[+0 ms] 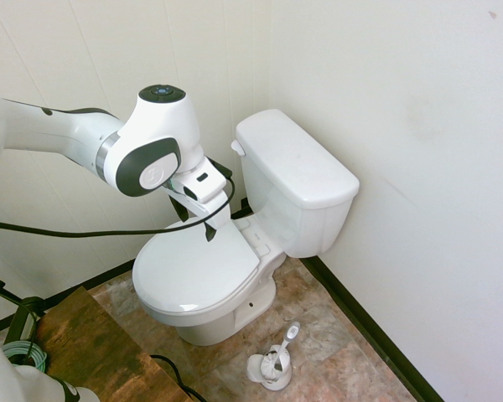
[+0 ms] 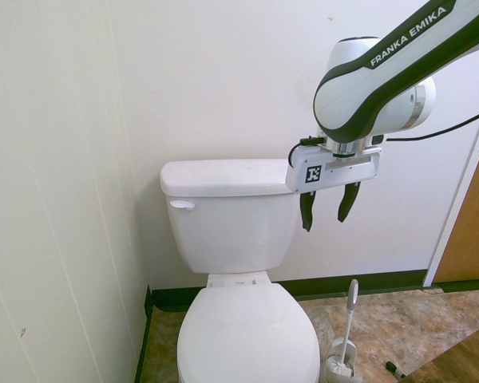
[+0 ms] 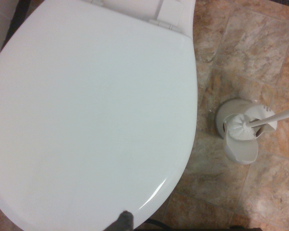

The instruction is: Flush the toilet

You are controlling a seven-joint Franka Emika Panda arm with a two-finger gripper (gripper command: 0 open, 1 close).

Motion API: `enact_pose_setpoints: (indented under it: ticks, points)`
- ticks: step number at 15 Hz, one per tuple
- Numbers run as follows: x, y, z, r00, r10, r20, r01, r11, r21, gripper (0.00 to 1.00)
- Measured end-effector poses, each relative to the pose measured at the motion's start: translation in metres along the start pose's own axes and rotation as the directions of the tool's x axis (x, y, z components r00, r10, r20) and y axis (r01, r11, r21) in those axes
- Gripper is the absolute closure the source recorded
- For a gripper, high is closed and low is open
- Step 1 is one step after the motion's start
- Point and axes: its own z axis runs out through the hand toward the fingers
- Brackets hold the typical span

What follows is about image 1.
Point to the brown wooden table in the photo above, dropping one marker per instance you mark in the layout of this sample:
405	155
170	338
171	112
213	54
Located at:
92	347

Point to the white toilet tank lid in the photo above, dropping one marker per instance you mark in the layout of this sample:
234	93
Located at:
293	155

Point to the white toilet brush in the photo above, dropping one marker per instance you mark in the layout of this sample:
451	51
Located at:
288	341

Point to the white toilet tank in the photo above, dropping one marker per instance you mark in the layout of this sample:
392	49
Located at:
302	230

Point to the white toilet seat lid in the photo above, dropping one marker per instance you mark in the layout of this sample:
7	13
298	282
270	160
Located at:
193	268

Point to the white toilet bowl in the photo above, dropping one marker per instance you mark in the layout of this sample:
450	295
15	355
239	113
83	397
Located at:
218	328

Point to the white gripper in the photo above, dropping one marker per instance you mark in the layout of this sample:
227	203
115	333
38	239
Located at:
218	213

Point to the black baseboard strip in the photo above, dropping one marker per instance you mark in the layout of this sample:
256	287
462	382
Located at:
373	326
88	281

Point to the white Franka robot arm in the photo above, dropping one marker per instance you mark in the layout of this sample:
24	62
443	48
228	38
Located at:
67	125

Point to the white flush lever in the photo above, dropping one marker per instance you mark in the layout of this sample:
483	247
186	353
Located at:
237	147

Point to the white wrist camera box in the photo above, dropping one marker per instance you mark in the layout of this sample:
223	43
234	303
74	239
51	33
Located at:
205	180

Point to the white toilet brush holder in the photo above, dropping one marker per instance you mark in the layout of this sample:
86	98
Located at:
272	379

